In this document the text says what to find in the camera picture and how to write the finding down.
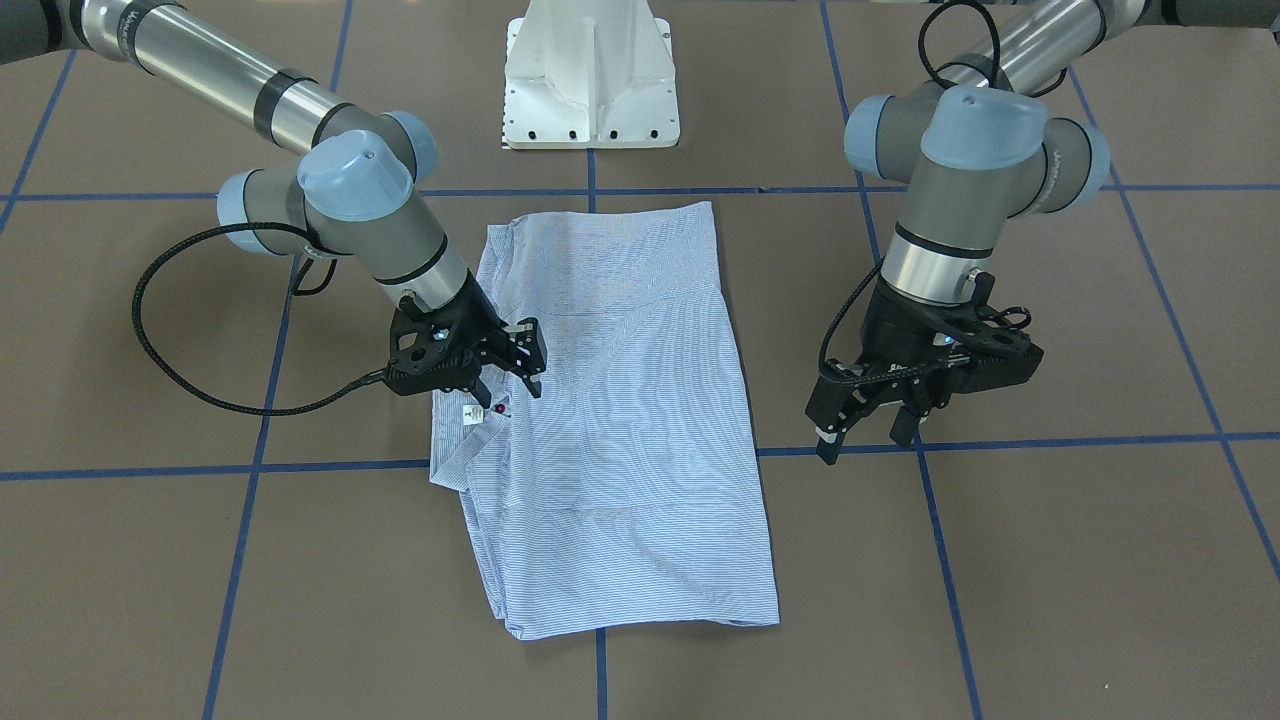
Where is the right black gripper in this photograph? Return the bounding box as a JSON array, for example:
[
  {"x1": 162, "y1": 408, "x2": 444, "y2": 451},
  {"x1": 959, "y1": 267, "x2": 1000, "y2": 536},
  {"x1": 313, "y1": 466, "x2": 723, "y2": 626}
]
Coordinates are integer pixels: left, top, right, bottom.
[{"x1": 384, "y1": 273, "x2": 547, "y2": 407}]

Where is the light blue striped shirt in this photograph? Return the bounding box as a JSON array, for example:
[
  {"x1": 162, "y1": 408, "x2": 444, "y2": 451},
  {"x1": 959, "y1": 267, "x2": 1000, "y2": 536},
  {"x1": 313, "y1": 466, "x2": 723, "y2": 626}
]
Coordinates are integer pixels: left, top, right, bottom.
[{"x1": 430, "y1": 201, "x2": 780, "y2": 641}]

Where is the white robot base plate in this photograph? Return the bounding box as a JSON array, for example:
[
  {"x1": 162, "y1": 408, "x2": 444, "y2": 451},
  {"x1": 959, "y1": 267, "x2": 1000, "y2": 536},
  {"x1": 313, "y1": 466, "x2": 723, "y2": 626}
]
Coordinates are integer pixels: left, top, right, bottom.
[{"x1": 502, "y1": 1, "x2": 682, "y2": 150}]

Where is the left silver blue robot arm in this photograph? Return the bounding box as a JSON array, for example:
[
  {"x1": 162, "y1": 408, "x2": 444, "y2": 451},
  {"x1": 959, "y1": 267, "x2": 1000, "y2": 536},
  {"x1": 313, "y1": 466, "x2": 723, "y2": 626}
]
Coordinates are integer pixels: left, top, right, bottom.
[{"x1": 806, "y1": 1, "x2": 1277, "y2": 465}]

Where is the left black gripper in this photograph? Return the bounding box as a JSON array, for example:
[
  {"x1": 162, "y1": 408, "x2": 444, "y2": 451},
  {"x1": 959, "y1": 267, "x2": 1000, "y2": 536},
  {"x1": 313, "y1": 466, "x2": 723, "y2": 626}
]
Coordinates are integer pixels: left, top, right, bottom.
[{"x1": 805, "y1": 270, "x2": 1044, "y2": 466}]

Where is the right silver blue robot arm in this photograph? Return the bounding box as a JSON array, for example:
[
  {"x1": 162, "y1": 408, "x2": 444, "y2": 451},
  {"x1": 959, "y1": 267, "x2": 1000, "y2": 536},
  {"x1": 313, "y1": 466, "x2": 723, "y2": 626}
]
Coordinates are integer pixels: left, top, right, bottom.
[{"x1": 3, "y1": 1, "x2": 547, "y2": 416}]

